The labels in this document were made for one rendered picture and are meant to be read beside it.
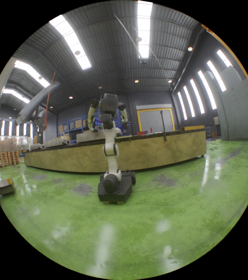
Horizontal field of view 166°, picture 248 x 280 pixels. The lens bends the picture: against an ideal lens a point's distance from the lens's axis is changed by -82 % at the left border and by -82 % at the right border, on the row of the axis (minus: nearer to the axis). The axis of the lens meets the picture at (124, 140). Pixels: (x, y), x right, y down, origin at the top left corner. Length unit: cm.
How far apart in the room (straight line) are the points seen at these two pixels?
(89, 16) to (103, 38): 287
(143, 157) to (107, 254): 164
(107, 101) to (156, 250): 160
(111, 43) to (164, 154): 952
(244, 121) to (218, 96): 200
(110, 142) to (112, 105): 50
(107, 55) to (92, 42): 221
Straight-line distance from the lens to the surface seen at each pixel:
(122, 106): 141
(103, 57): 1015
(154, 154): 179
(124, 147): 171
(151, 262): 74
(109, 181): 90
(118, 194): 96
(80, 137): 206
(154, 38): 1020
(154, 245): 77
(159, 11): 989
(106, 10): 911
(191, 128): 226
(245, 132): 540
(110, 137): 114
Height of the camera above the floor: 73
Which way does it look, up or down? level
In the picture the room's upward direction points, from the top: 7 degrees counter-clockwise
